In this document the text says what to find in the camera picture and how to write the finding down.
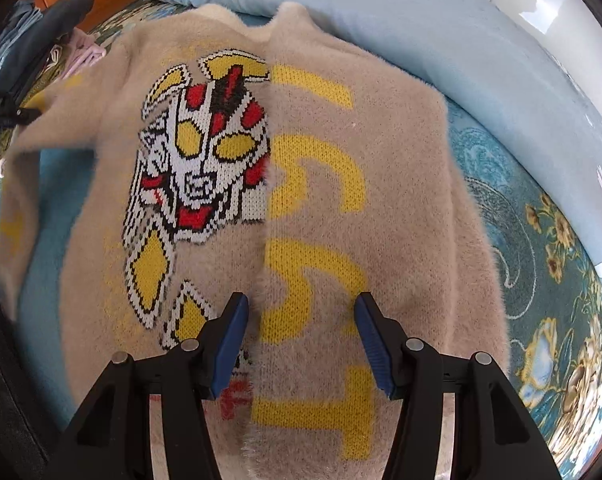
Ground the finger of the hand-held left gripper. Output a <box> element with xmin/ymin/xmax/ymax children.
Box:
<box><xmin>0</xmin><ymin>87</ymin><xmax>44</xmax><ymax>133</ymax></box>

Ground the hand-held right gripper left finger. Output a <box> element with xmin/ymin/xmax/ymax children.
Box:
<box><xmin>47</xmin><ymin>292</ymin><xmax>250</xmax><ymax>480</ymax></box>

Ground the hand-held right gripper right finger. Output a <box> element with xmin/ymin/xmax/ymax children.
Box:
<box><xmin>353</xmin><ymin>292</ymin><xmax>556</xmax><ymax>480</ymax></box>

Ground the beige fuzzy printed sweater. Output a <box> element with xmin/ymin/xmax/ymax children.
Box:
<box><xmin>0</xmin><ymin>1</ymin><xmax>512</xmax><ymax>480</ymax></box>

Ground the dark blue clothes pile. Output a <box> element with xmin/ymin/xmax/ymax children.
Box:
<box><xmin>0</xmin><ymin>0</ymin><xmax>96</xmax><ymax>106</ymax></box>

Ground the teal floral bed sheet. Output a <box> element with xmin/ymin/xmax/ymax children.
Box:
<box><xmin>0</xmin><ymin>0</ymin><xmax>602</xmax><ymax>478</ymax></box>

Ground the light blue floral quilt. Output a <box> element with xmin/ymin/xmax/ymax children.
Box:
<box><xmin>142</xmin><ymin>0</ymin><xmax>602</xmax><ymax>306</ymax></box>

